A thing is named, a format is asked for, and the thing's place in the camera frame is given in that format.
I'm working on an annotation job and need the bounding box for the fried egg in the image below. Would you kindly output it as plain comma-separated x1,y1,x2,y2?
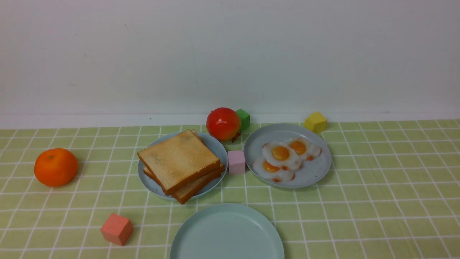
283,137,322,161
252,157,295,183
262,141,302,171

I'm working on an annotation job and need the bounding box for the red apple fruit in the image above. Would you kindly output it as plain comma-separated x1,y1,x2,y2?
206,108,242,142

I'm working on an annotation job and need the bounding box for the green wooden cube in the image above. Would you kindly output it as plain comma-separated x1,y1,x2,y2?
235,109,251,131

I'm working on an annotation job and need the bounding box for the blue plate with bread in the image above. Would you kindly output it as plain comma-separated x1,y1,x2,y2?
137,129,229,203

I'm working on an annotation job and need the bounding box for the pink wooden cube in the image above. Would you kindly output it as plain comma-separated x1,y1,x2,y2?
228,150,246,175

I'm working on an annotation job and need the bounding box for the blue plate with eggs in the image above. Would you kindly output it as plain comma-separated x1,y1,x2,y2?
243,123,332,190

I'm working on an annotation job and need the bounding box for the yellow wooden cube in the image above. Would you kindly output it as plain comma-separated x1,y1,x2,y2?
304,112,327,134

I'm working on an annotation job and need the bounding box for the empty light blue plate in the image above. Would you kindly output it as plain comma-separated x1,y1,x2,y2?
170,203,285,259

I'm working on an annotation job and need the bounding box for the salmon red wooden cube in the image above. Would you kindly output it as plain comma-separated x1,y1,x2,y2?
100,213,134,246

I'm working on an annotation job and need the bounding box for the orange tangerine fruit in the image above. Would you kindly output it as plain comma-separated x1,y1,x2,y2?
33,148,79,187

